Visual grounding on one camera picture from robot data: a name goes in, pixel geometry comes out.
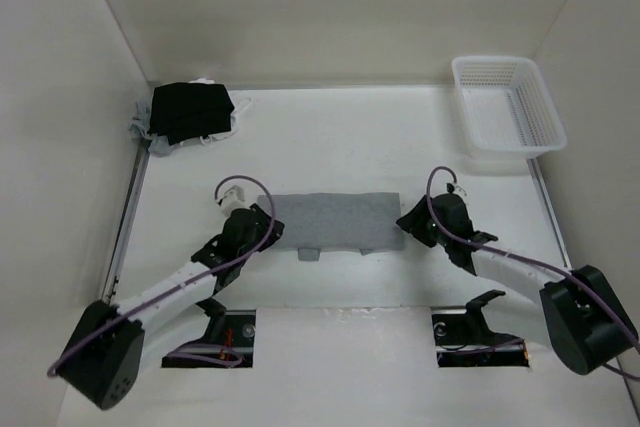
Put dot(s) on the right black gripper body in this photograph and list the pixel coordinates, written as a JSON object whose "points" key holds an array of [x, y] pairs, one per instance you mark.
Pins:
{"points": [[424, 230]]}

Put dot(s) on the grey tank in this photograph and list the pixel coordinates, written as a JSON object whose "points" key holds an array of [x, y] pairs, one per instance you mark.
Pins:
{"points": [[318, 222], [140, 128]]}

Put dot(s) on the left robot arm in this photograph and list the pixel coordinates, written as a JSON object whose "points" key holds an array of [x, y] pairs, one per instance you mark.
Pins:
{"points": [[112, 343]]}

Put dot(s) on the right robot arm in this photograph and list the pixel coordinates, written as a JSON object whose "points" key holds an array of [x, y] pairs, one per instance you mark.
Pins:
{"points": [[579, 316]]}

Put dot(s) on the folded white tank top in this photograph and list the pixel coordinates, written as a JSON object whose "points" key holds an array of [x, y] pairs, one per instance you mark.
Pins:
{"points": [[235, 117]]}

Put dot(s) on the folded black tank top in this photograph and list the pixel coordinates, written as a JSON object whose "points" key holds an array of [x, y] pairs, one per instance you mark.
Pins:
{"points": [[183, 111]]}

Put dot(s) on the folded grey tank top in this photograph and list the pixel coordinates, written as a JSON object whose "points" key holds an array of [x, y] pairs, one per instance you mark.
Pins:
{"points": [[140, 128]]}

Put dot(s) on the white plastic basket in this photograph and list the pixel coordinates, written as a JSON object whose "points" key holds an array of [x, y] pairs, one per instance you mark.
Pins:
{"points": [[505, 109]]}

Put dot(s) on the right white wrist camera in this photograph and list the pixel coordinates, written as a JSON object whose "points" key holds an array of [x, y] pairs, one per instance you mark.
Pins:
{"points": [[454, 188]]}

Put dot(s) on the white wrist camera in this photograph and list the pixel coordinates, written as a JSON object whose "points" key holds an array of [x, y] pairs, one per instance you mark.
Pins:
{"points": [[454, 188], [231, 200]]}

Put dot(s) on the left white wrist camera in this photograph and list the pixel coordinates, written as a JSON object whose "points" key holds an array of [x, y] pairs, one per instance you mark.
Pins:
{"points": [[231, 200]]}

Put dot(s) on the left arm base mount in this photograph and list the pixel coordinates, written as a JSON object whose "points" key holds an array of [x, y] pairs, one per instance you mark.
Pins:
{"points": [[226, 342]]}

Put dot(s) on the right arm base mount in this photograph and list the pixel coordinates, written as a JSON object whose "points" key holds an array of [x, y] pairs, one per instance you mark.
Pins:
{"points": [[463, 338]]}

